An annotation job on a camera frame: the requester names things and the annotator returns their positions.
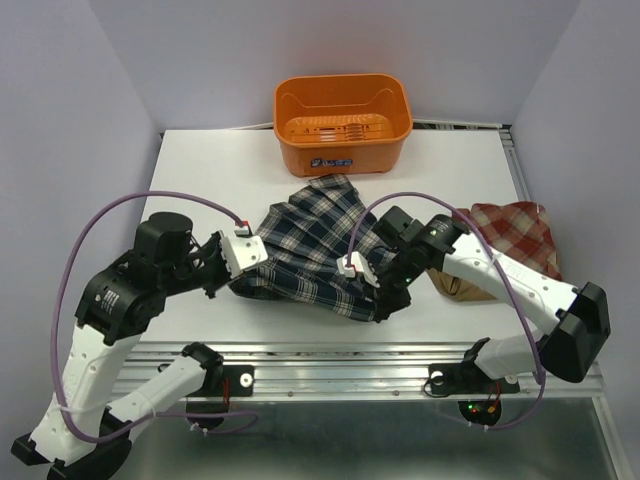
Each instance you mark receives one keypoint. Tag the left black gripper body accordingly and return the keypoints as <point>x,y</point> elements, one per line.
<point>207,265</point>

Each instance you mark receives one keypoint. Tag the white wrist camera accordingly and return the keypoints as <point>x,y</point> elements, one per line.
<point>242,254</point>
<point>355,266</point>

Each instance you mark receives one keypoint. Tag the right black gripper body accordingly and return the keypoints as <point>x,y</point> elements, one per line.
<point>394,280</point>

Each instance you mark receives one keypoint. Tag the aluminium rail frame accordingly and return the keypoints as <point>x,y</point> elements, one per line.
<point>304,355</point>

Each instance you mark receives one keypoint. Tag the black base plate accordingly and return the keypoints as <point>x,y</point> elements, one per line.
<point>446,379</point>
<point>228,381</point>

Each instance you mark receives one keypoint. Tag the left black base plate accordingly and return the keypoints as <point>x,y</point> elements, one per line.
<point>228,381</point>

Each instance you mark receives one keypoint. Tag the red plaid skirt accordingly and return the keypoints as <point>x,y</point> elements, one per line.
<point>520,230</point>

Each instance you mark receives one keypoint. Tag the tan folded skirt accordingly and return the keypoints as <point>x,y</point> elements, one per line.
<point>457,289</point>

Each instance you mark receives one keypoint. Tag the orange plastic basket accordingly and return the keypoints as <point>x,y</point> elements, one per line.
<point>341,124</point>

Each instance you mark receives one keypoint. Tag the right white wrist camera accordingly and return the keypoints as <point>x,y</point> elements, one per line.
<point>355,266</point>

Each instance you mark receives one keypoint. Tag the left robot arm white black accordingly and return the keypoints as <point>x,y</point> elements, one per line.
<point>84,434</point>

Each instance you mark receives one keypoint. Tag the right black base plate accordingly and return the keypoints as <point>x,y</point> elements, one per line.
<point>446,379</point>

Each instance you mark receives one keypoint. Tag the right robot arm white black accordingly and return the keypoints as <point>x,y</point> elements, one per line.
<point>571,324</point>

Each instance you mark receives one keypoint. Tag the navy plaid skirt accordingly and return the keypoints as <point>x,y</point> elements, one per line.
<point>304,237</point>

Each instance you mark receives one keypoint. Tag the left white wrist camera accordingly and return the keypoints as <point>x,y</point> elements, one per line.
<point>242,254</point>

